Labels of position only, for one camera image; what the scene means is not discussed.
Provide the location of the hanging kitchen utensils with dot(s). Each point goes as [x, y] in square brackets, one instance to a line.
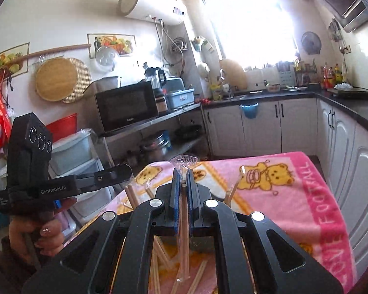
[335, 30]

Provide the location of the black kitchen countertop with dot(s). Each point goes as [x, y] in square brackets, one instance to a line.
[355, 107]

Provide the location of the black microwave oven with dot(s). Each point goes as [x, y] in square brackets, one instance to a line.
[125, 105]

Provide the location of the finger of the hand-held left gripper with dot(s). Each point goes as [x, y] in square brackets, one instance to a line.
[116, 173]
[89, 184]

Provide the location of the black range hood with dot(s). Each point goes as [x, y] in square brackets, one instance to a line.
[349, 3]

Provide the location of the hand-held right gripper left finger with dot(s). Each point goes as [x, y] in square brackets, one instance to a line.
[176, 208]

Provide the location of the round bamboo tray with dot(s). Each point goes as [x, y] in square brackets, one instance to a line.
[55, 79]

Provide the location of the red plastic basin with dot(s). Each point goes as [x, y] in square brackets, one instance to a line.
[64, 125]

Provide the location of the long wooden rolling pin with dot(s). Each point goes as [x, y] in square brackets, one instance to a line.
[49, 51]

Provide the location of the round woven straw mat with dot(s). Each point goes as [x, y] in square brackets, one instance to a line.
[84, 79]

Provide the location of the wooden cutting board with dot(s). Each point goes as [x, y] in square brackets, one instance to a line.
[234, 73]

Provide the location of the grey bread box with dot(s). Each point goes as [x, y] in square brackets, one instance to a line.
[174, 84]

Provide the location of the row of condiment bottles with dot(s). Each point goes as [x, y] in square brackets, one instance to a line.
[334, 75]

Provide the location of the blue plastic drawer unit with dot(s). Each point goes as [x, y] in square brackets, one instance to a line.
[73, 156]

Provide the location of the bunch of chopsticks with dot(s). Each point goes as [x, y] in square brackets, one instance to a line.
[131, 196]

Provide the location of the clear plastic dome lid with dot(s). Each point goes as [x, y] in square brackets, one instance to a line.
[107, 58]

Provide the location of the pink bear printed blanket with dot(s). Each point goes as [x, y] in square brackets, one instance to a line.
[294, 196]

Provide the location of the wall outlet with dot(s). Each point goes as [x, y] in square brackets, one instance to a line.
[345, 49]

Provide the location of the grey knife block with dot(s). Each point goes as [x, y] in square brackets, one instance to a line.
[285, 75]

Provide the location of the small wall fan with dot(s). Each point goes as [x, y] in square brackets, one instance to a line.
[311, 41]

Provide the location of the single chopstick pair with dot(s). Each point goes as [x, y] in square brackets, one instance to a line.
[183, 251]

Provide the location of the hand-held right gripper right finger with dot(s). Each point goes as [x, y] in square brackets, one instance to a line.
[190, 208]

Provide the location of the blue-grey dish bin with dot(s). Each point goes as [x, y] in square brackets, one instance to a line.
[181, 99]

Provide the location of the kitchen window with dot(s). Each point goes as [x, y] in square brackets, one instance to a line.
[248, 18]

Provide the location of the steel steamer pot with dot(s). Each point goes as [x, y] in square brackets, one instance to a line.
[155, 145]

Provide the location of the metal baking tray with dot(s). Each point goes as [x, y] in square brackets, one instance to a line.
[105, 82]

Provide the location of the blue hanging waste bin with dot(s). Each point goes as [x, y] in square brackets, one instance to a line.
[249, 111]

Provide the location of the small steel pot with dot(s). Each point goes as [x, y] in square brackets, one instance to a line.
[132, 158]

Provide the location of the hanging wall caddy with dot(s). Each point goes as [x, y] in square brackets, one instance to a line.
[202, 44]

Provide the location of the steel shelf table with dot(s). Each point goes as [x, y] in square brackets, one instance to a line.
[159, 117]

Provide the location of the white water heater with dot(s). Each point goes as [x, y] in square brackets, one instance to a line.
[153, 4]

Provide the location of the fruit wall poster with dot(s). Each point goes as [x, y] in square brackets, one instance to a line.
[122, 41]
[6, 61]

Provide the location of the black stove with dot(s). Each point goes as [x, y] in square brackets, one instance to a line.
[355, 93]

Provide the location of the person's left hand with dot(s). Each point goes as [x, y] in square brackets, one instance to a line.
[49, 239]

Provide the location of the white lower kitchen cabinets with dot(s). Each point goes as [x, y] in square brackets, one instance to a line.
[294, 122]

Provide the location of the person's left forearm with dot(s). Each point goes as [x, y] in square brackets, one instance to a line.
[6, 269]

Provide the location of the black blender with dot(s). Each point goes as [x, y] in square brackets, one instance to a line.
[155, 79]

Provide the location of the white round appliance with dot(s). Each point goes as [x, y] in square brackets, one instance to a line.
[203, 71]

